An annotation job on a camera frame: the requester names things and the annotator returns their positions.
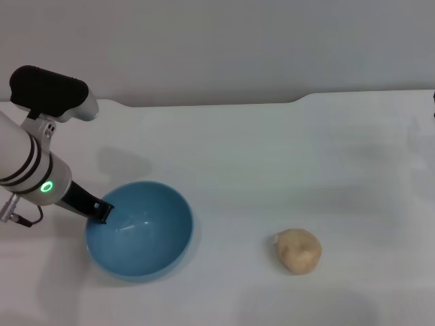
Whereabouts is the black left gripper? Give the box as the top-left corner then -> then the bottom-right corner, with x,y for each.
60,181 -> 115,226

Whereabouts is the blue ceramic bowl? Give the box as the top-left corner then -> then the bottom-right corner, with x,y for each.
84,181 -> 194,283

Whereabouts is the beige egg yolk pastry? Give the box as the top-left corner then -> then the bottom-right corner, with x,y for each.
273,228 -> 323,275

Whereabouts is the dark left wrist cable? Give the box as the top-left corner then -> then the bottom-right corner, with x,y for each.
0,193 -> 44,228

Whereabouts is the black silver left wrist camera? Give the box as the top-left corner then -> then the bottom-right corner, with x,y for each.
9,65 -> 100,152

